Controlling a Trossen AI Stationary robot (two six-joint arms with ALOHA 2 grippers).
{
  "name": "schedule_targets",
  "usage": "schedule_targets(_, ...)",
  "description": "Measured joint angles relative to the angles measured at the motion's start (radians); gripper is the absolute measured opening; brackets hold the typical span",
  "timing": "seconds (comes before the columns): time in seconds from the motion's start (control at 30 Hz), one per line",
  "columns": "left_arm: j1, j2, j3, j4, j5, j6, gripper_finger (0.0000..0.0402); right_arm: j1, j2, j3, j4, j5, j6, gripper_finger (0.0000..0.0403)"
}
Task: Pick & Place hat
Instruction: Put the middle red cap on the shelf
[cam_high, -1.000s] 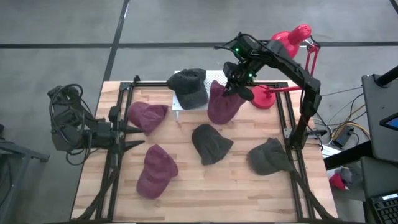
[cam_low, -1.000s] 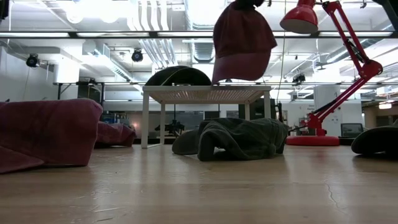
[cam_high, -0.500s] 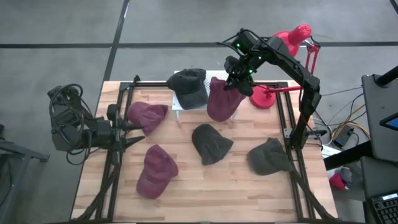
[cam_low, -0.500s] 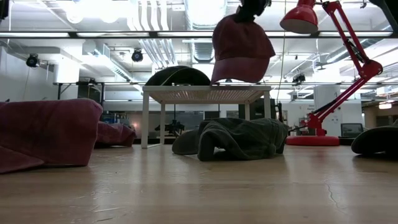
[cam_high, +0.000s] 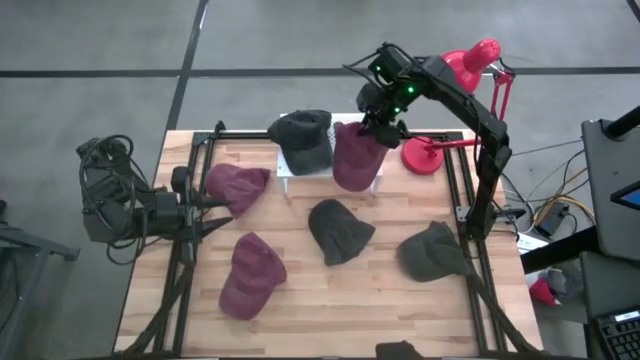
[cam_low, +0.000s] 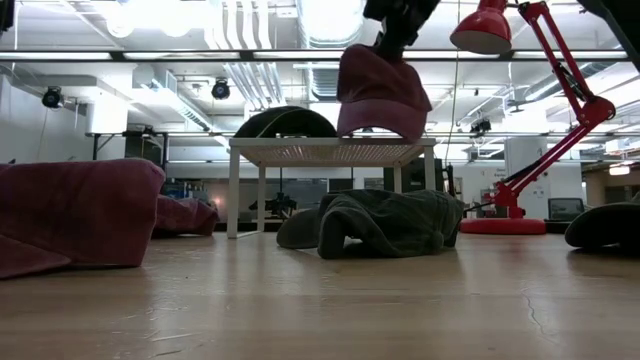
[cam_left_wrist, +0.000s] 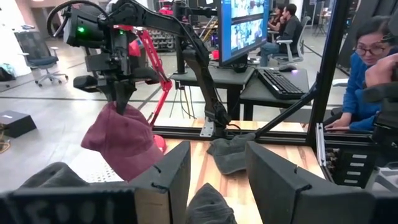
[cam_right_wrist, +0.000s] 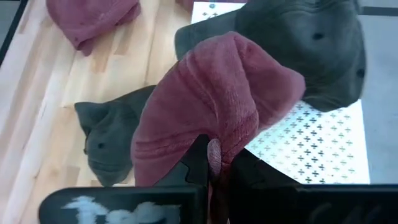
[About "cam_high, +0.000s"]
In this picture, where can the maroon baseball cap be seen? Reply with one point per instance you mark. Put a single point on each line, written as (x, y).
(237, 182)
(250, 280)
(357, 165)

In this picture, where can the black cart beam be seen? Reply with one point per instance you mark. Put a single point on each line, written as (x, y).
(555, 252)

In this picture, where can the grey metal stand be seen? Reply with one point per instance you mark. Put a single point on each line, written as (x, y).
(40, 246)

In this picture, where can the black keyboard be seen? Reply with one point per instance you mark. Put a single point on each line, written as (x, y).
(622, 340)

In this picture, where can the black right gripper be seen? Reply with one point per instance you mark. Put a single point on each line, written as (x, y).
(380, 107)

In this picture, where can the red desk lamp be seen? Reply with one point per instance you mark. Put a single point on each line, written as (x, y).
(480, 55)

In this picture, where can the black power adapter box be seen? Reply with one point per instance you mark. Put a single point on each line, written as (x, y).
(550, 220)

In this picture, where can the monitor with blue screen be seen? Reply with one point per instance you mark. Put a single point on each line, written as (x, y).
(629, 196)

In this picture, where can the black aluminium table frame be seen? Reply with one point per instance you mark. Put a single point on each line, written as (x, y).
(240, 135)

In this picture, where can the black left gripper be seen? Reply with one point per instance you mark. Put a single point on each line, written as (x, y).
(170, 215)

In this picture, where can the white flat box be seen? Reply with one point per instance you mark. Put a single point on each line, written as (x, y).
(530, 243)

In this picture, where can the person's head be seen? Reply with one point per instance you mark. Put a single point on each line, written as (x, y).
(400, 351)

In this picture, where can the red and grey bundle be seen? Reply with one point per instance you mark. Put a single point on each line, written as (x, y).
(545, 290)

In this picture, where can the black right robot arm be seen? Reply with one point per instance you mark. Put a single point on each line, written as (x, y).
(465, 107)

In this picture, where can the grey workstation cart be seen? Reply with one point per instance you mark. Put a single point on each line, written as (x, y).
(600, 165)

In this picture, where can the black round pole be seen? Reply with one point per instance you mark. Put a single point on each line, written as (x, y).
(622, 122)

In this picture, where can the white perforated metal shelf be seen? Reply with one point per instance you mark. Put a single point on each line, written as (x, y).
(281, 170)

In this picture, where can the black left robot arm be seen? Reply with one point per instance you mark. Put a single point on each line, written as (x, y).
(110, 210)

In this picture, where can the dark grey baseball cap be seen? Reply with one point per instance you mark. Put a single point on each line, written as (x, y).
(340, 232)
(432, 252)
(300, 145)

